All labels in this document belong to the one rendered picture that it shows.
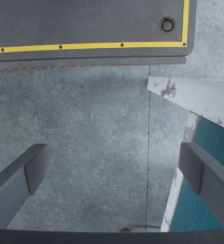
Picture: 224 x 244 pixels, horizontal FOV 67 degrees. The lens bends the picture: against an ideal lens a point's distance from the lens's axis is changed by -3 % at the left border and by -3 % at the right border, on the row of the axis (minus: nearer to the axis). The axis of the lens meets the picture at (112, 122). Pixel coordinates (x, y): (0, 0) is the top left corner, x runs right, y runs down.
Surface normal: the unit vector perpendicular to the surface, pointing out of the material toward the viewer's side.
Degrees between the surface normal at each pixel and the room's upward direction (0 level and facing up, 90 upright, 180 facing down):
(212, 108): 90
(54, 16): 0
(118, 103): 0
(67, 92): 0
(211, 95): 90
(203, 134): 90
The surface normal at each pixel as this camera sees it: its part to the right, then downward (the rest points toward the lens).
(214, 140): -0.99, -0.11
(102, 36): -0.02, 0.26
